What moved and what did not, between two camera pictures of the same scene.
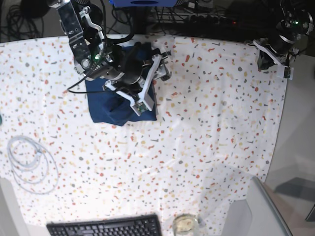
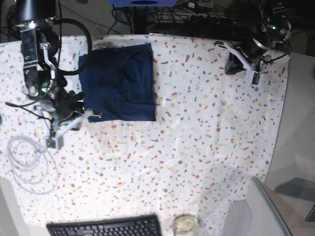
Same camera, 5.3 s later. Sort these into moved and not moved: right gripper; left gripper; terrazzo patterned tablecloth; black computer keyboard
Moved: right gripper; left gripper
Not moved: black computer keyboard; terrazzo patterned tablecloth
